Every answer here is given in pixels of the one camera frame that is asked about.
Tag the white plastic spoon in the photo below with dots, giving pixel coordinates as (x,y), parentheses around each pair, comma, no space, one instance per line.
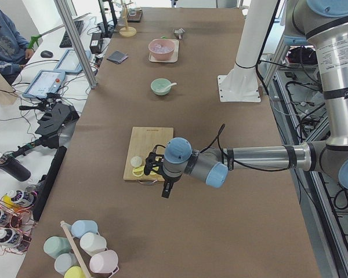
(169,86)

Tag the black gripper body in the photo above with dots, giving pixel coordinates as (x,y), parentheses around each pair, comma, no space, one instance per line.
(170,179)

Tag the white pillar stand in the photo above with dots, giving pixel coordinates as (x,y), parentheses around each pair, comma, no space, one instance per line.
(241,83)

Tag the pile of clear ice cubes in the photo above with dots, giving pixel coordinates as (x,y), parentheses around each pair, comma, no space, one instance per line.
(158,48)

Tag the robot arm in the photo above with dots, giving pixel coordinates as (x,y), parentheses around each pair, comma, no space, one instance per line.
(324,25)

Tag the person in blue sweater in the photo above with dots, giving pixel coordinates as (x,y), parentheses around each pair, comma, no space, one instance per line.
(14,49)

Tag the grey folded cloth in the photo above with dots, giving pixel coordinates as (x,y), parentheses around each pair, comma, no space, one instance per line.
(117,57)

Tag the teach pendant tablet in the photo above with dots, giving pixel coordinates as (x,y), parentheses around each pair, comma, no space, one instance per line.
(45,82)
(69,63)

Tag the wooden mug tree stand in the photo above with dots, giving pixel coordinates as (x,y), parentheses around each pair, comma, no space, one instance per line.
(126,30)

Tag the pastel cup rack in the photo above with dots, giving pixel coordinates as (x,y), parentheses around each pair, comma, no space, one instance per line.
(82,251)

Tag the wooden cutting board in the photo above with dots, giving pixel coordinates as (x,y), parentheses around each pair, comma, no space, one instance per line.
(142,142)

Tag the aluminium frame post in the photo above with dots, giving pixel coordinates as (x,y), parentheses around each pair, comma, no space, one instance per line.
(65,14)

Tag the pink bowl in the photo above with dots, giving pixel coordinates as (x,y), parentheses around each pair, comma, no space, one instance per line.
(161,57)

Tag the lemon end piece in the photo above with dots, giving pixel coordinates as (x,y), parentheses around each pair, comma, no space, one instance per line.
(136,161)

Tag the mint green bowl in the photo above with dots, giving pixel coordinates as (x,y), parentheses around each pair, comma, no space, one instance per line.
(158,85)

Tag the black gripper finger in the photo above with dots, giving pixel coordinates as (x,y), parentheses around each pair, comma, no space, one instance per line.
(167,187)

